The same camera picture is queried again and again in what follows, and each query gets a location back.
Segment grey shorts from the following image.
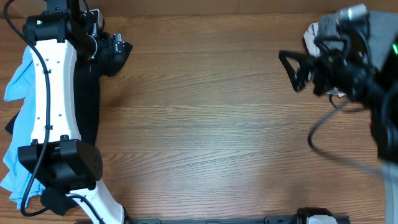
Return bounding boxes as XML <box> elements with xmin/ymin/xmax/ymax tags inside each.
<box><xmin>318</xmin><ymin>11</ymin><xmax>397</xmax><ymax>70</ymax></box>

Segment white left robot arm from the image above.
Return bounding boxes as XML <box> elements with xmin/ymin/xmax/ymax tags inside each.
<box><xmin>17</xmin><ymin>1</ymin><xmax>132</xmax><ymax>223</ymax></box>

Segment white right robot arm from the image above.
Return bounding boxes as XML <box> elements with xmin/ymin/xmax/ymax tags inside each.
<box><xmin>279</xmin><ymin>4</ymin><xmax>397</xmax><ymax>223</ymax></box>

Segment black t-shirt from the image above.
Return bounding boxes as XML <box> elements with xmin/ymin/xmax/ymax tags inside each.
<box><xmin>6</xmin><ymin>62</ymin><xmax>123</xmax><ymax>216</ymax></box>

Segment folded beige shorts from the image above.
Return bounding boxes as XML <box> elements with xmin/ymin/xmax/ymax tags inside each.
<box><xmin>303</xmin><ymin>22</ymin><xmax>346</xmax><ymax>98</ymax></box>

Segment light blue t-shirt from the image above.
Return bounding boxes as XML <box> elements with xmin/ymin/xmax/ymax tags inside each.
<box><xmin>0</xmin><ymin>11</ymin><xmax>88</xmax><ymax>210</ymax></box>

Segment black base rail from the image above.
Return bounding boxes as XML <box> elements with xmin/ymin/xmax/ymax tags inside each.
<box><xmin>126</xmin><ymin>207</ymin><xmax>351</xmax><ymax>224</ymax></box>

